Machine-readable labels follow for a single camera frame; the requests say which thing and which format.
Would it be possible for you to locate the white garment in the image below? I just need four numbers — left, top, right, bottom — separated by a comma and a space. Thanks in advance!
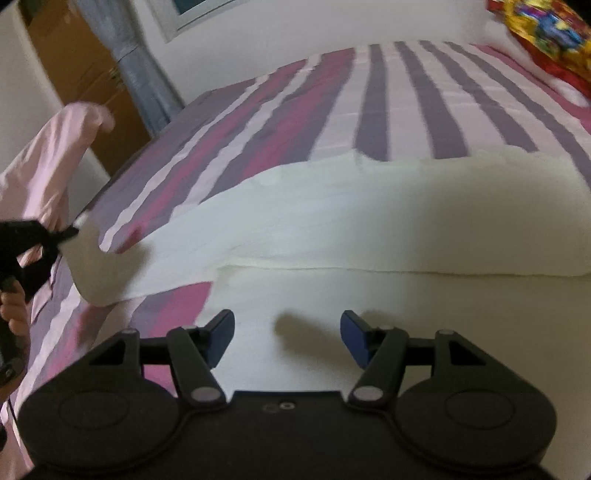
62, 147, 591, 398

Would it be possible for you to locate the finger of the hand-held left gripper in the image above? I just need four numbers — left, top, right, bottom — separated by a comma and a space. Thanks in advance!
0, 219, 80, 304

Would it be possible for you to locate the grey-blue curtain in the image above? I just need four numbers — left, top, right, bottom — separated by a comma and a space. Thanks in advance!
76, 0, 186, 136

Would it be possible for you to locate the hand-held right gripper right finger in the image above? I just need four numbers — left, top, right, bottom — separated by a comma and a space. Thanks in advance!
339, 310, 491, 411

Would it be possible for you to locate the striped pink bed sheet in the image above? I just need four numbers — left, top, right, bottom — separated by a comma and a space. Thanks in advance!
0, 39, 591, 464

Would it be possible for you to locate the person's left hand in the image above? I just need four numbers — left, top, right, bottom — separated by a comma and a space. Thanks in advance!
0, 281, 31, 343

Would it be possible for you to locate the wooden door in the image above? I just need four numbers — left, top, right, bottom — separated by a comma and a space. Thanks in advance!
22, 0, 151, 177

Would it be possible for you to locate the white framed window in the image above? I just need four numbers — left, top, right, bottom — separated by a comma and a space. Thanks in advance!
147, 0, 262, 43

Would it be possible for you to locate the colourful printed cloth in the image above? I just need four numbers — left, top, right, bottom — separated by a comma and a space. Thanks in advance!
487, 0, 591, 100

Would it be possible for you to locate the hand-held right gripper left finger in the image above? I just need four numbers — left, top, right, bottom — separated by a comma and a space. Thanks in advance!
88, 309, 236, 411

